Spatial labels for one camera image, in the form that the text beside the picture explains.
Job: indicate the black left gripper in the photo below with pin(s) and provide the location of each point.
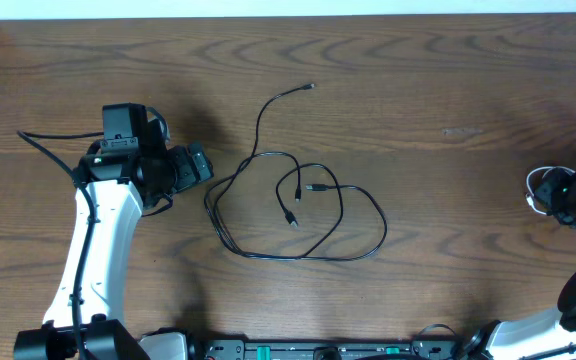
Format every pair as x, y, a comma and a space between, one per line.
189, 174

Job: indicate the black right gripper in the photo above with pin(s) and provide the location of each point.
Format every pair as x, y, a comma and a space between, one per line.
548, 190

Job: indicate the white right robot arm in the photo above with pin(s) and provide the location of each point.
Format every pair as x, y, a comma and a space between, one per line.
550, 334

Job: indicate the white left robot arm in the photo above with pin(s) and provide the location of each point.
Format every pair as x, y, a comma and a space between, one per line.
129, 172

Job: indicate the black mounting rail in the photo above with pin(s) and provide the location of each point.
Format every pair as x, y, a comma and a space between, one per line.
328, 350

